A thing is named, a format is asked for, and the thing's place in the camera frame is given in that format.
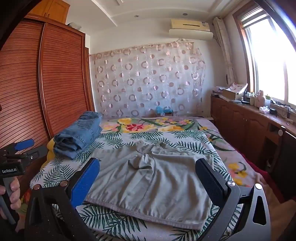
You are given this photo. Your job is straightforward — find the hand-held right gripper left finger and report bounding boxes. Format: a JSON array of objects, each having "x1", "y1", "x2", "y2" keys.
[{"x1": 24, "y1": 158, "x2": 101, "y2": 241}]

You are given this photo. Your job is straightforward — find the wooden top cabinet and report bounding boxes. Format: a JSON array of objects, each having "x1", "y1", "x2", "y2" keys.
[{"x1": 23, "y1": 0, "x2": 71, "y2": 25}]

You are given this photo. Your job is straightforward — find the wooden slatted wardrobe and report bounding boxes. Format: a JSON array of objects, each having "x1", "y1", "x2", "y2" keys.
[{"x1": 0, "y1": 14, "x2": 95, "y2": 186}]

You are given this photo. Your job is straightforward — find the wall air conditioner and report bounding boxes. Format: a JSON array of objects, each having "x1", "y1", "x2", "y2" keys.
[{"x1": 169, "y1": 19, "x2": 213, "y2": 42}]

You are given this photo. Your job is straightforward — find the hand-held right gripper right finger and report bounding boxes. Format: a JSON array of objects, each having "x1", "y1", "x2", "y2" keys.
[{"x1": 195, "y1": 158, "x2": 271, "y2": 241}]

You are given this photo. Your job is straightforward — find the window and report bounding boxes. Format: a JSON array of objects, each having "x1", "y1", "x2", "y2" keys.
[{"x1": 233, "y1": 0, "x2": 296, "y2": 107}]

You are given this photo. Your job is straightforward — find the blue plush toy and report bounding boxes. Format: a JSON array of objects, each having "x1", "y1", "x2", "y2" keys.
[{"x1": 154, "y1": 106, "x2": 173, "y2": 116}]

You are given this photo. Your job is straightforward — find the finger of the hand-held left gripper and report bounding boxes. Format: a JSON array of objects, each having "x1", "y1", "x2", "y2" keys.
[
  {"x1": 9, "y1": 138, "x2": 35, "y2": 152},
  {"x1": 21, "y1": 145, "x2": 48, "y2": 161}
]

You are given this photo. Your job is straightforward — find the folded blue jeans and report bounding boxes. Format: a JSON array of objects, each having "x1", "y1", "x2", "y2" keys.
[{"x1": 53, "y1": 111, "x2": 103, "y2": 159}]

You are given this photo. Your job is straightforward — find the circle print sheer curtain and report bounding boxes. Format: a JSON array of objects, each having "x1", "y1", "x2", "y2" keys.
[{"x1": 89, "y1": 41, "x2": 207, "y2": 118}]

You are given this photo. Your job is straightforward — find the wooden side cabinet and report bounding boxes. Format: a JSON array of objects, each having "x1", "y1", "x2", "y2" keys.
[{"x1": 210, "y1": 95, "x2": 296, "y2": 172}]

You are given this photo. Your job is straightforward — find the tan fleece blanket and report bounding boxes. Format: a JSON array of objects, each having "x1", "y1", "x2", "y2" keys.
[{"x1": 261, "y1": 183, "x2": 296, "y2": 234}]

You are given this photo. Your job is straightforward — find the grey pants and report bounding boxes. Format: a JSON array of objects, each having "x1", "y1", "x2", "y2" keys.
[{"x1": 84, "y1": 140, "x2": 214, "y2": 230}]

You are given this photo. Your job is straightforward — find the beige window curtain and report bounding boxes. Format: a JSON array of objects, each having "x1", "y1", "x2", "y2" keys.
[{"x1": 213, "y1": 17, "x2": 236, "y2": 85}]

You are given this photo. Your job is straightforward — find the bed with floral leaf sheet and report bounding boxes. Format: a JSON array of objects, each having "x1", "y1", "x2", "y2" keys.
[{"x1": 99, "y1": 116, "x2": 262, "y2": 188}]

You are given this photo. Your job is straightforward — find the dark red blanket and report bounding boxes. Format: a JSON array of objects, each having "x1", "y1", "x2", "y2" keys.
[{"x1": 236, "y1": 151, "x2": 287, "y2": 202}]

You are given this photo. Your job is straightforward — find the pink bottle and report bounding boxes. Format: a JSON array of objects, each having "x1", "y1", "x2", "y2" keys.
[{"x1": 257, "y1": 90, "x2": 266, "y2": 107}]

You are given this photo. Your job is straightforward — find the leaf print blanket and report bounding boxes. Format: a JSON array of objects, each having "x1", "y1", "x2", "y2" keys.
[{"x1": 30, "y1": 130, "x2": 245, "y2": 241}]

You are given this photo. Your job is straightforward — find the pink patterned paper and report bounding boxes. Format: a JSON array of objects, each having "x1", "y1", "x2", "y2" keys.
[{"x1": 225, "y1": 83, "x2": 248, "y2": 94}]

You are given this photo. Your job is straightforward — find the person's left hand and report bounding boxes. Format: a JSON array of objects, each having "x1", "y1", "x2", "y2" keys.
[{"x1": 0, "y1": 178, "x2": 22, "y2": 217}]

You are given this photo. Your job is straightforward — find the dark wooden chair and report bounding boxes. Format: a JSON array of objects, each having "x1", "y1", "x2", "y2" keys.
[{"x1": 266, "y1": 126, "x2": 296, "y2": 200}]

